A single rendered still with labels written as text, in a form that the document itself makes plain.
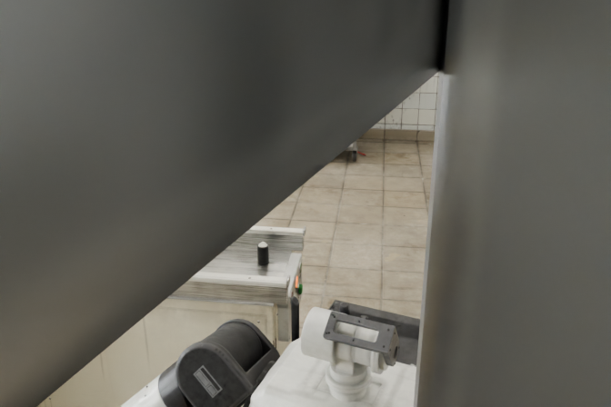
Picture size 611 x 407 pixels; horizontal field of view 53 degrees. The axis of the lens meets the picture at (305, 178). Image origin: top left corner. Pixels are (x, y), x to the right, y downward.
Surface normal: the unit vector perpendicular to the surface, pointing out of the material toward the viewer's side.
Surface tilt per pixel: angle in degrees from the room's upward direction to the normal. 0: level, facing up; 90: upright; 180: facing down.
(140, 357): 90
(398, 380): 1
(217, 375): 72
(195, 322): 90
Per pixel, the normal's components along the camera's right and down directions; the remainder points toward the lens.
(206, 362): -0.27, 0.04
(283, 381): 0.00, -0.93
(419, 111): -0.12, 0.35
